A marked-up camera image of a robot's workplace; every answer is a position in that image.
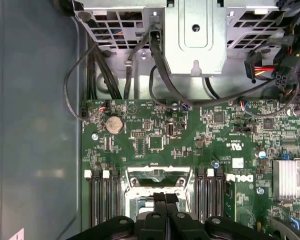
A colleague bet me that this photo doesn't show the black PC case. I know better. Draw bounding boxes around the black PC case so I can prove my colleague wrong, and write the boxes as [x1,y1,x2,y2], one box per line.
[0,0,300,240]

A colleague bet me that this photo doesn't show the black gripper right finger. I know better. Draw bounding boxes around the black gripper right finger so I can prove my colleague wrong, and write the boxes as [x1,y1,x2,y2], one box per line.
[166,193,273,240]

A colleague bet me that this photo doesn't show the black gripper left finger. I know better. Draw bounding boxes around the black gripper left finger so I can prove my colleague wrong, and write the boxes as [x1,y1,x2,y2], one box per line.
[73,192,168,240]

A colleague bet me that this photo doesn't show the RAM slot white latches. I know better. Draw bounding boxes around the RAM slot white latches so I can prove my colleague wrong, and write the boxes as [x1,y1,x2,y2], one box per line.
[206,168,216,219]
[102,169,111,223]
[83,169,93,227]

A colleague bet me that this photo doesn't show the silver CPU plate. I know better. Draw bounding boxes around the silver CPU plate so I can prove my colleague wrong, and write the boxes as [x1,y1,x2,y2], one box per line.
[134,197,188,217]

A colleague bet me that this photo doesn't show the round coin battery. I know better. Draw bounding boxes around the round coin battery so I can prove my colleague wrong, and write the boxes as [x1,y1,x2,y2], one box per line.
[104,115,125,135]

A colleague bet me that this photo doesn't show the thick black flat cable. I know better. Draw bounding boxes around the thick black flat cable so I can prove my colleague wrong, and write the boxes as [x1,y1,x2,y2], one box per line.
[148,29,193,105]

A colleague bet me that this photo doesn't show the green RAM stick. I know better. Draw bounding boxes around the green RAM stick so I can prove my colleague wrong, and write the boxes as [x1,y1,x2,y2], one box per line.
[224,179,238,227]

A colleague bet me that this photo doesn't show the metal socket cover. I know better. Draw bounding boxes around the metal socket cover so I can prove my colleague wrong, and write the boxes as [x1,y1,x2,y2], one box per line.
[126,164,193,188]

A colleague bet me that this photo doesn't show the grey metal drive cage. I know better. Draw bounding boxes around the grey metal drive cage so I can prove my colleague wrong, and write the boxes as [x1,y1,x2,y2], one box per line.
[73,0,286,77]

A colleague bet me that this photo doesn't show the silver finned heat sink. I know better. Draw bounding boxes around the silver finned heat sink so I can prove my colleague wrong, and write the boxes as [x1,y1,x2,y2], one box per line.
[272,159,300,201]

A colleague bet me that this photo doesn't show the black plug coloured wires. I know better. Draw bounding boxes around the black plug coloured wires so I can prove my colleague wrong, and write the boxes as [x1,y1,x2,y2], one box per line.
[244,51,276,81]

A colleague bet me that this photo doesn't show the RAM slot black latches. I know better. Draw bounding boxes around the RAM slot black latches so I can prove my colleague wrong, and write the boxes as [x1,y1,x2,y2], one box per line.
[92,169,102,226]
[214,167,226,221]
[110,169,122,219]
[196,167,207,223]

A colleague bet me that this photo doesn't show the green motherboard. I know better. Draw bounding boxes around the green motherboard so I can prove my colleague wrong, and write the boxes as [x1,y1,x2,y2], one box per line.
[81,98,300,240]

